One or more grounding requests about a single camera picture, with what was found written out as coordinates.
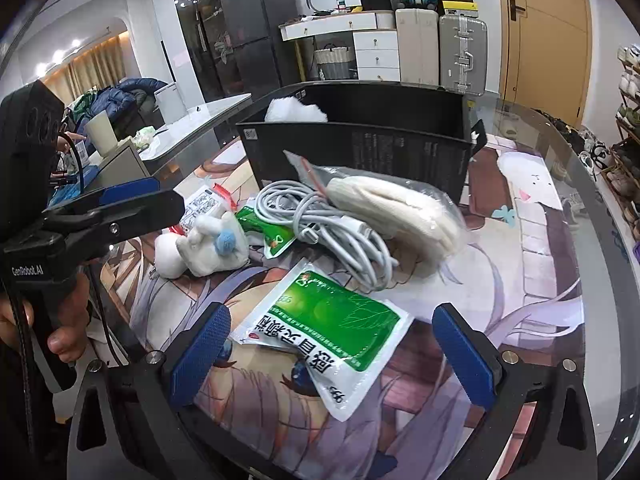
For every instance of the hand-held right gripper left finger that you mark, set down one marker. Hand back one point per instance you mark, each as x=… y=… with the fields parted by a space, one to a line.
x=200 y=355

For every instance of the white plush toy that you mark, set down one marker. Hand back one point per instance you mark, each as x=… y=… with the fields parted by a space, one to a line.
x=210 y=250

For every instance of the small green sachet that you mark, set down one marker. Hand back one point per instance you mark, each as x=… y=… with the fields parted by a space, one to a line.
x=267 y=237

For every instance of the marble top side table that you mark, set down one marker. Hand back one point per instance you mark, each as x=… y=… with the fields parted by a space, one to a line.
x=200 y=120

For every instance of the person's left hand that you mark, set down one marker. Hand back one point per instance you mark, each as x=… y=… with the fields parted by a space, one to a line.
x=70 y=320

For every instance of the person's left forearm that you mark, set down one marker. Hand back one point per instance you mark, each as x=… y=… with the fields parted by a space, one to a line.
x=50 y=440

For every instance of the purple box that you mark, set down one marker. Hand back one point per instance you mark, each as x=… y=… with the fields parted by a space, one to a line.
x=637 y=252

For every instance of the pile of floor shoes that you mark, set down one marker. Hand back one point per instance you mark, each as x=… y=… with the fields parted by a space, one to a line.
x=560 y=127

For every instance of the beige curtains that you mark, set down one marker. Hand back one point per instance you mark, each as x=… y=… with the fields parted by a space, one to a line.
x=82 y=77

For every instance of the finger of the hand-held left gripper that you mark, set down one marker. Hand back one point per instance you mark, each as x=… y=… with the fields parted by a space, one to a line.
x=125 y=192
x=145 y=210

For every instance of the wooden door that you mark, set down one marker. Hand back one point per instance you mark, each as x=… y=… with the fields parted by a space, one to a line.
x=550 y=35

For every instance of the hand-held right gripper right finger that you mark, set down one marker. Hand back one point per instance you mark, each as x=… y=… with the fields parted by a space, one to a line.
x=462 y=360

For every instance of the white dressing desk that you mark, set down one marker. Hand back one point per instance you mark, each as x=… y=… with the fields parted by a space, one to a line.
x=375 y=45

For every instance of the white fluffy stuffing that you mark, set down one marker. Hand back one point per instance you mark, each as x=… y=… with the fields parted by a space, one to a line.
x=295 y=110

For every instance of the green white bag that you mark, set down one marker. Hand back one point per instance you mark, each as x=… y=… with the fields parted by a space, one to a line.
x=145 y=136

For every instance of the large green white sachet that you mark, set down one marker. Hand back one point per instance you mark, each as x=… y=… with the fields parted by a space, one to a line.
x=340 y=320

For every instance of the dark glass cabinet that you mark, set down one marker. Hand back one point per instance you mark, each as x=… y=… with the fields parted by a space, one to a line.
x=195 y=35

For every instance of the black storage box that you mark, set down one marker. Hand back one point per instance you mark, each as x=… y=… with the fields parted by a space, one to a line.
x=400 y=145

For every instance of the yellow black shoe box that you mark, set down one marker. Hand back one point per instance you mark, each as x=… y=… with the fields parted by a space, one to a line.
x=460 y=8

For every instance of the black refrigerator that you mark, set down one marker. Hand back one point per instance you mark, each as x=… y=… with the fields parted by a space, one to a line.
x=255 y=35

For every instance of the silver suitcase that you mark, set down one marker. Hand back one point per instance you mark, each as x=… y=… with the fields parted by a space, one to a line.
x=462 y=55

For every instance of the woven basket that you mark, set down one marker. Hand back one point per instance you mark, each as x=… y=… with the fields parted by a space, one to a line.
x=332 y=60

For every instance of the grey carton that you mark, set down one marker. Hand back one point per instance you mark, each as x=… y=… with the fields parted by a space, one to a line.
x=120 y=165

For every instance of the beige suitcase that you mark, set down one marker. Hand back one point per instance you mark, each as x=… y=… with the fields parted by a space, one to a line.
x=417 y=45

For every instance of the wooden shoe rack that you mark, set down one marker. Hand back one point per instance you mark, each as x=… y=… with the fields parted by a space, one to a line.
x=626 y=95

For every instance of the row of shoes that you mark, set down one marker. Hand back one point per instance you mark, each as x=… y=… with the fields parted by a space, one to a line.
x=627 y=85

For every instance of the white bin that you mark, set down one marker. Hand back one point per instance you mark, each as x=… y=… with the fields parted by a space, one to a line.
x=167 y=102

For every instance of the blue puffer jacket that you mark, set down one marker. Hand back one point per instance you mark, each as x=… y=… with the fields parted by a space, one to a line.
x=127 y=92

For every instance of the red white packet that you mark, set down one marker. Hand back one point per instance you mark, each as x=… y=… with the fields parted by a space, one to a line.
x=202 y=205

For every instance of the printed table mat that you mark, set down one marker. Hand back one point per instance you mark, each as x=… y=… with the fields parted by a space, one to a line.
x=525 y=260

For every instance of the bagged white cloth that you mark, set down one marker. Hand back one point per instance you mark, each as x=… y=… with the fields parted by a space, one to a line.
x=400 y=205

